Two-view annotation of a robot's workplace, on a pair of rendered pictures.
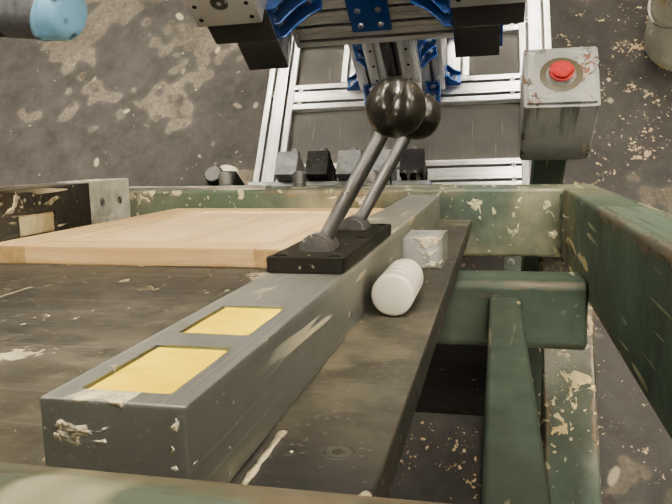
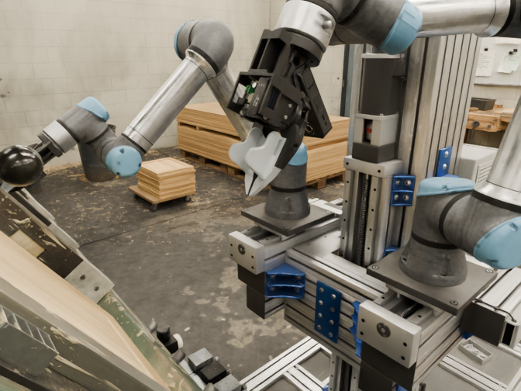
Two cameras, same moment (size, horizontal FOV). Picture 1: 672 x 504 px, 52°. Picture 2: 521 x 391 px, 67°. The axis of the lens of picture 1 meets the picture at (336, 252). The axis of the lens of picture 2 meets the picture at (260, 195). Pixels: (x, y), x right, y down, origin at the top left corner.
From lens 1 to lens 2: 56 cm
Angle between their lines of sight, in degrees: 45
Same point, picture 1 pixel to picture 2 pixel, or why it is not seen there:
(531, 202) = not seen: outside the picture
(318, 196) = (166, 368)
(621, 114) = not seen: outside the picture
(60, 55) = (225, 279)
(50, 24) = (110, 159)
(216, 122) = (253, 357)
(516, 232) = not seen: outside the picture
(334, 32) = (305, 322)
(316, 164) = (212, 370)
